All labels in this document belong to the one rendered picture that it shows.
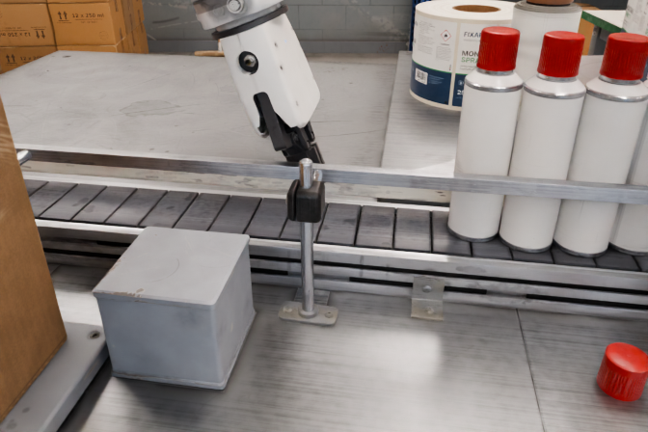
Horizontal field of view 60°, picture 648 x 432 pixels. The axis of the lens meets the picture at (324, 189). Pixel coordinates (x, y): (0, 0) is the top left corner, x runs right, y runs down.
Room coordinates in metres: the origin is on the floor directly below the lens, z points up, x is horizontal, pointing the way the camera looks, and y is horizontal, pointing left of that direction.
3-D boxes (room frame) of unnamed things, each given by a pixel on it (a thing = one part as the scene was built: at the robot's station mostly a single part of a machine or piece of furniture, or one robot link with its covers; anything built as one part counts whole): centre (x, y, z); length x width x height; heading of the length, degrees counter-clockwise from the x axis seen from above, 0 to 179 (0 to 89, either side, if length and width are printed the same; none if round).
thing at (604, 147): (0.47, -0.25, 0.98); 0.05 x 0.05 x 0.20
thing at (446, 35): (0.96, -0.25, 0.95); 0.20 x 0.20 x 0.14
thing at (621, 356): (0.33, -0.24, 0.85); 0.03 x 0.03 x 0.03
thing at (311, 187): (0.44, 0.01, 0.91); 0.07 x 0.03 x 0.16; 171
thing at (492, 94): (0.50, -0.15, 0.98); 0.05 x 0.05 x 0.20
